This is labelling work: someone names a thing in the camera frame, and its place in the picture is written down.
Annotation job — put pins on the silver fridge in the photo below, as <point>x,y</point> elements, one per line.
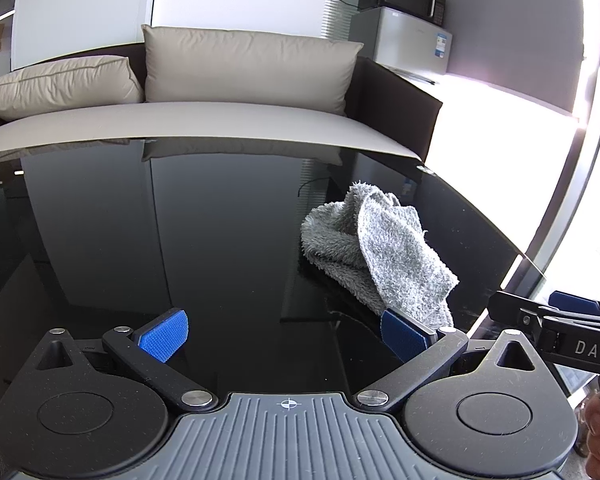
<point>405,40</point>

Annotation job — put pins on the large beige cushion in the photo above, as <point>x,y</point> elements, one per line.
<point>250,67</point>

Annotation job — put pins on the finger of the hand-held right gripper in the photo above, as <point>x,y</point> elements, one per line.
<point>517,310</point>
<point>575,302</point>

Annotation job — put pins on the person's right hand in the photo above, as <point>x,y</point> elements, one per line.
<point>597,435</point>

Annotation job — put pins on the round metal table cap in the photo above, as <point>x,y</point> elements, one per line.
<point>426,169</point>

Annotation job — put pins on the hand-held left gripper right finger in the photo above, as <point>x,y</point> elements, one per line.
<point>405,336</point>

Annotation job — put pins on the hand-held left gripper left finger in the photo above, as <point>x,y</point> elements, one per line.
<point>162,336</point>

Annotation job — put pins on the small beige cushion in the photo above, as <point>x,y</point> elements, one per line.
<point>65,87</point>

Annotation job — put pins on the grey fluffy towel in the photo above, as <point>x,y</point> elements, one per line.
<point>380,255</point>

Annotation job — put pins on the brown sofa with beige seat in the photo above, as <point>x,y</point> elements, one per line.
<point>220,125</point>

